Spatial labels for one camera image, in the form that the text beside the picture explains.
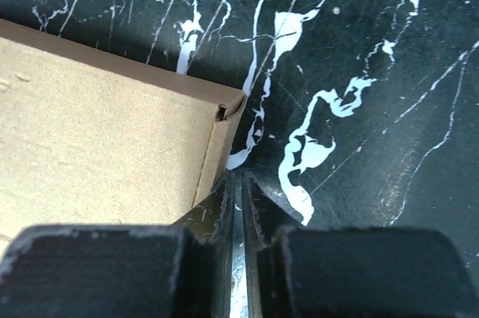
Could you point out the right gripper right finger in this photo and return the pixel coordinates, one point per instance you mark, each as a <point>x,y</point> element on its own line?
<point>266,224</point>

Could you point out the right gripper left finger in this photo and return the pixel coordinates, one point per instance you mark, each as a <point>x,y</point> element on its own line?
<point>211,221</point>

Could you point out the brown cardboard box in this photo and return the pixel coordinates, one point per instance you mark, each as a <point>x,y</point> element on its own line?
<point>88,137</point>

